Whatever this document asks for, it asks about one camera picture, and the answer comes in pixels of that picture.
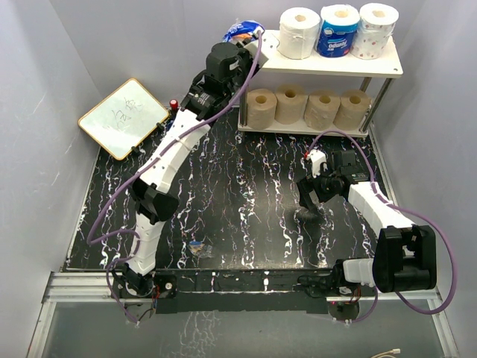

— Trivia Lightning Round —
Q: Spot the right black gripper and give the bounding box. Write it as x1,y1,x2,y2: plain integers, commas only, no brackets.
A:
297,162,340,210

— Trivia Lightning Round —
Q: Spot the plastic blue tissue roll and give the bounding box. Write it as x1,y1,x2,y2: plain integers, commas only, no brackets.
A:
222,20,265,43

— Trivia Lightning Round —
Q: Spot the brown paper roll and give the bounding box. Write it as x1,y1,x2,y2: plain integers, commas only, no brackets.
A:
304,89,341,131
247,89,277,130
333,89,370,131
275,84,308,125

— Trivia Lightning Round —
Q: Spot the blue paper roll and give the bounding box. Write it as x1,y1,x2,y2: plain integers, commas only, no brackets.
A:
317,4,360,58

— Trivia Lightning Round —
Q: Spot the white floral paper roll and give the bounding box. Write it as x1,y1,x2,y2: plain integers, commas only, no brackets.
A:
350,3,399,60

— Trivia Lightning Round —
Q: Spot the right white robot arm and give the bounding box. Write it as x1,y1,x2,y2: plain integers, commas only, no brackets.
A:
297,149,437,296

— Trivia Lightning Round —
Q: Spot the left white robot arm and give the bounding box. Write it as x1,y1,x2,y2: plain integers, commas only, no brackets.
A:
120,39,265,298

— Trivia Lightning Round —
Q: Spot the white two-tier shelf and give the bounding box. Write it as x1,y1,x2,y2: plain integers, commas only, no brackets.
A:
260,30,403,138

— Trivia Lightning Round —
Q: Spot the crumpled plastic wrapper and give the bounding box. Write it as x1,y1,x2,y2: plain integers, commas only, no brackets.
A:
188,241,213,258

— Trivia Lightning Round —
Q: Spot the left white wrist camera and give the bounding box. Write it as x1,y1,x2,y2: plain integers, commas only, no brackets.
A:
244,30,279,69

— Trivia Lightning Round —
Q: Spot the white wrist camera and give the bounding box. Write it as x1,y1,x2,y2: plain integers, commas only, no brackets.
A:
305,149,326,178
244,30,279,69

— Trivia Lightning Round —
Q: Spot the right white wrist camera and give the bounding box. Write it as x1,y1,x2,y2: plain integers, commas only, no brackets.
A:
305,149,326,178

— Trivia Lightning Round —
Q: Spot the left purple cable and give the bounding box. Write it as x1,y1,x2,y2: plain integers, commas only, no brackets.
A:
87,29,264,325

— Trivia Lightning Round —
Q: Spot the purple cable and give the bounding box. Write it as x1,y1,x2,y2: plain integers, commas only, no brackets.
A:
87,29,264,325
303,129,458,324

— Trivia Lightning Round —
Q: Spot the small whiteboard wooden frame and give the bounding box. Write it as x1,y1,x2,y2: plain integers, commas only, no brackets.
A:
78,78,168,160

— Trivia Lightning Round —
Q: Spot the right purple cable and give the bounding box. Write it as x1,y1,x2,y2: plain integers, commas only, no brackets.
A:
303,129,458,324

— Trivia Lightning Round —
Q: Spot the white cable connector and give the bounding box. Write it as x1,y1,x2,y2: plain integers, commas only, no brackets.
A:
371,348,401,358

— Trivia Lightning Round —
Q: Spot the aluminium rail frame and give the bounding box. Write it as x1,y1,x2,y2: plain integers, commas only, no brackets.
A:
28,272,460,357

